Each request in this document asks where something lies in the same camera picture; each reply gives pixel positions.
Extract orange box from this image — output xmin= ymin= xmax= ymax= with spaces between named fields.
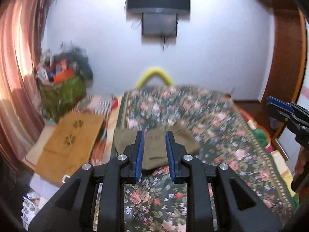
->
xmin=53 ymin=69 xmax=74 ymax=84

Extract striped cloth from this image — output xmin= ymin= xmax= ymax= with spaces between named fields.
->
xmin=72 ymin=95 xmax=118 ymax=117

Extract colourful fleece blanket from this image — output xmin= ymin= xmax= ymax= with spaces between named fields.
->
xmin=234 ymin=101 xmax=296 ymax=197

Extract olive khaki pants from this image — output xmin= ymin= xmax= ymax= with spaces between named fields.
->
xmin=114 ymin=121 xmax=201 ymax=170

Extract pink curtain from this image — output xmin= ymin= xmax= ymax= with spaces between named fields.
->
xmin=1 ymin=0 xmax=51 ymax=171

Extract green storage bag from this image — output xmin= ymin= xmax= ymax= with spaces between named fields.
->
xmin=39 ymin=75 xmax=86 ymax=123

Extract white papers pile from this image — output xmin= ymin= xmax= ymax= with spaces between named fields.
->
xmin=21 ymin=173 xmax=59 ymax=231

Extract yellow foam tube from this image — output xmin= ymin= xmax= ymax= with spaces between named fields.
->
xmin=135 ymin=67 xmax=174 ymax=89

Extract wooden lap desk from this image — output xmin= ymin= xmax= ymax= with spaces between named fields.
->
xmin=35 ymin=113 xmax=104 ymax=186

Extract grey clothes pile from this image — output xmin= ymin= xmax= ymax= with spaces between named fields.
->
xmin=35 ymin=43 xmax=94 ymax=84

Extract wooden wardrobe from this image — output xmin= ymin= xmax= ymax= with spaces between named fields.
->
xmin=245 ymin=0 xmax=309 ymax=160

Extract person's right hand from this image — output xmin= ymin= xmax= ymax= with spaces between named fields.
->
xmin=291 ymin=147 xmax=308 ymax=193

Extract floral bedspread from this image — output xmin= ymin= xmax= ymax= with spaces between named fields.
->
xmin=104 ymin=86 xmax=297 ymax=231

